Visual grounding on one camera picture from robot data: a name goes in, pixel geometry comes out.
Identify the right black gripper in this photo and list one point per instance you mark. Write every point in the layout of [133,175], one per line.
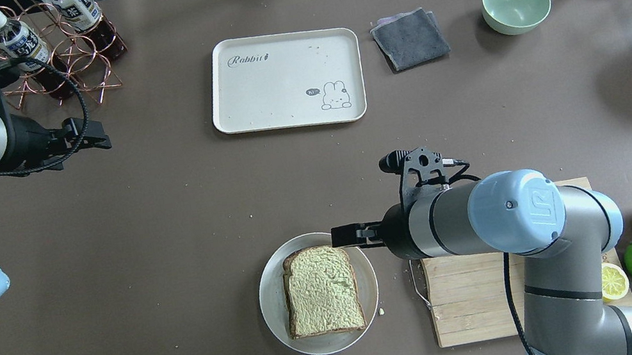
[396,233]

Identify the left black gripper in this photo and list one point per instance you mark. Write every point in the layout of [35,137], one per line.
[27,142]

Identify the bread slice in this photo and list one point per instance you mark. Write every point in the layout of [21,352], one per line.
[322,294]

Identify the white plate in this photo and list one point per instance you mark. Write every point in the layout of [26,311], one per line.
[274,306]

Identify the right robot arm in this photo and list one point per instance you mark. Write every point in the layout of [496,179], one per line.
[561,232]

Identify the cream rabbit tray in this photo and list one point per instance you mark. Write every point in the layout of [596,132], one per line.
[287,80]

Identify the metal tongs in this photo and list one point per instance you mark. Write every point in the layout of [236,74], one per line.
[418,281]

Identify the wooden cutting board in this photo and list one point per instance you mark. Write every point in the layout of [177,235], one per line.
[468,298]

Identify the grey cloth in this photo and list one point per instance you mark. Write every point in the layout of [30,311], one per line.
[410,39]

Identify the half lemon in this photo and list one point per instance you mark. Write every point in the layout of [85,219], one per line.
[614,281]

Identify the green bowl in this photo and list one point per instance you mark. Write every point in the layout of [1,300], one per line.
[515,17]

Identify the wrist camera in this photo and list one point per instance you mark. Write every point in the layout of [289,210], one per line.
[420,168]

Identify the copper wire bottle rack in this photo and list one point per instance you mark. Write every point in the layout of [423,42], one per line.
[93,74]

